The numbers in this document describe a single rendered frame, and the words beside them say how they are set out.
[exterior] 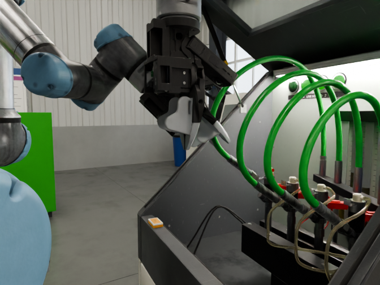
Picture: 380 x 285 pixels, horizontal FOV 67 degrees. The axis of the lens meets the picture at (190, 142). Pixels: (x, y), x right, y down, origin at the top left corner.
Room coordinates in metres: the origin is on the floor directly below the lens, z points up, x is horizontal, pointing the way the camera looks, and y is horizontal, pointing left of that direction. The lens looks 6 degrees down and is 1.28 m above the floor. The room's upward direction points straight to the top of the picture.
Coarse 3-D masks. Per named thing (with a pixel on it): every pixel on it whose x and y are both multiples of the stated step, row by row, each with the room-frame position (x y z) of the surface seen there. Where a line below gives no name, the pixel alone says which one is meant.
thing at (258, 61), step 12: (264, 60) 0.72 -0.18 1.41; (276, 60) 0.74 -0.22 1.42; (288, 60) 0.76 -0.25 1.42; (240, 72) 0.69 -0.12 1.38; (216, 108) 0.66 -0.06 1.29; (324, 132) 0.82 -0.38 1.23; (216, 144) 0.66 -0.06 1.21; (324, 144) 0.82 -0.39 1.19; (228, 156) 0.68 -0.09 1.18; (324, 156) 0.82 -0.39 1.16
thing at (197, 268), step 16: (144, 224) 0.87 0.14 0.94; (144, 240) 0.87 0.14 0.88; (160, 240) 0.74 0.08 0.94; (176, 240) 0.72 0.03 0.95; (144, 256) 0.87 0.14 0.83; (160, 256) 0.74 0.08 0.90; (176, 256) 0.64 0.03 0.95; (192, 256) 0.64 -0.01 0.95; (160, 272) 0.74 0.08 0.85; (176, 272) 0.64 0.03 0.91; (192, 272) 0.57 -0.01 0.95; (208, 272) 0.57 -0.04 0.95
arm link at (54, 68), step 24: (0, 0) 0.55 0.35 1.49; (0, 24) 0.53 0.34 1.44; (24, 24) 0.54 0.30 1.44; (24, 48) 0.52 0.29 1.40; (48, 48) 0.53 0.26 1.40; (24, 72) 0.50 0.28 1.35; (48, 72) 0.49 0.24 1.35; (72, 72) 0.53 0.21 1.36; (48, 96) 0.52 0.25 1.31; (72, 96) 0.57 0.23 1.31
